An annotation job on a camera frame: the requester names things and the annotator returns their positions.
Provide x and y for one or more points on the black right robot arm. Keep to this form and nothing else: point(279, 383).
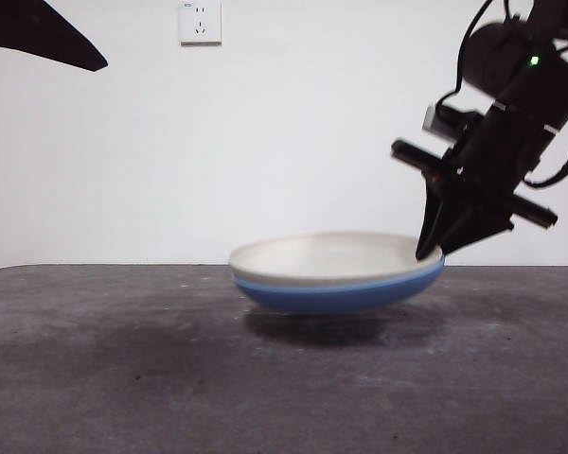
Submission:
point(539, 80)

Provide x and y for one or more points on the white round plate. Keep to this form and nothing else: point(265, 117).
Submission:
point(326, 257)

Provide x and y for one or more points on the white wall socket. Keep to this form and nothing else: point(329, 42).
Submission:
point(200, 26)

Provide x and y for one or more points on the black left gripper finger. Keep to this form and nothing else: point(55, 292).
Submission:
point(33, 30)

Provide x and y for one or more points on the blue round plate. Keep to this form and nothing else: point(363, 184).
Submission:
point(336, 300)

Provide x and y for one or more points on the pale grey camera box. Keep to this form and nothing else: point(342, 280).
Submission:
point(434, 122)

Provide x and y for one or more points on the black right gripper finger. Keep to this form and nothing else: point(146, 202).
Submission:
point(478, 222)
point(433, 217)

